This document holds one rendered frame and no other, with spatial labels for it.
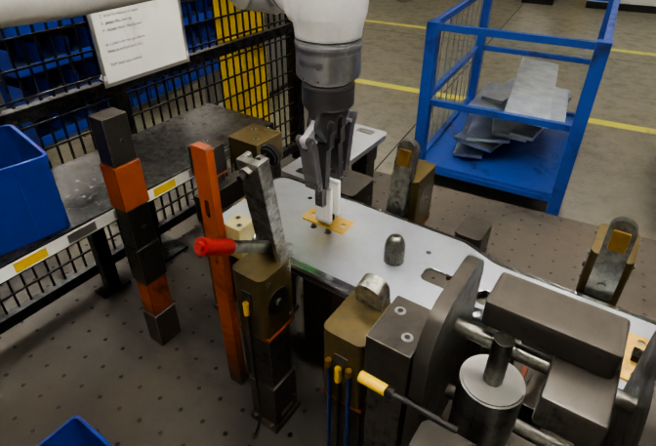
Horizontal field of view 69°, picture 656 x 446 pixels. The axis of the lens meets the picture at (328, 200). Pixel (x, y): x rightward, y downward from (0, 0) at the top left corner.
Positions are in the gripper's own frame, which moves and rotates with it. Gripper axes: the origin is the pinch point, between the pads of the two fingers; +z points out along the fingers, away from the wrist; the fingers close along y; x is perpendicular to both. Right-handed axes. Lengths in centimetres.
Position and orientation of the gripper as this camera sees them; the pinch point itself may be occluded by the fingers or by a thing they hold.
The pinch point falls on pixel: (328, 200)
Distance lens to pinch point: 78.1
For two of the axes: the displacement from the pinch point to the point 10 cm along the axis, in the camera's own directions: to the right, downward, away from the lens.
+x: 8.2, 3.1, -4.7
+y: -5.7, 4.5, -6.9
